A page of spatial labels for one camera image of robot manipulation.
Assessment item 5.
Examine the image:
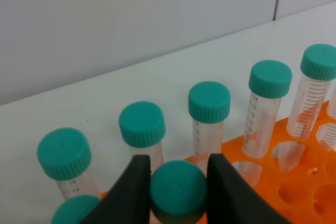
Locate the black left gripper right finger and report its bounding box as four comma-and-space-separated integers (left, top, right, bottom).
206, 154, 289, 224

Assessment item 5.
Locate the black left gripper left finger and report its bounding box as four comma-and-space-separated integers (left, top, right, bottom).
81, 155, 151, 224

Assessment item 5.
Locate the teal-capped test tube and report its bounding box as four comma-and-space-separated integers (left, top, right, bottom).
150, 160, 207, 223

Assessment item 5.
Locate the front-left racked test tube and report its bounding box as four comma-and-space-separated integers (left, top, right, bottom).
50, 195, 101, 224

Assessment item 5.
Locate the orange test tube rack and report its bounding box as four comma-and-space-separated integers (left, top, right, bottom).
99, 99, 336, 224

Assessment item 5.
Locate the row test tube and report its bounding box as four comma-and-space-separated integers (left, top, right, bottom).
37, 127, 101, 200
188, 81, 230, 174
317, 90, 335, 151
278, 43, 336, 174
240, 59, 293, 183
119, 101, 166, 172

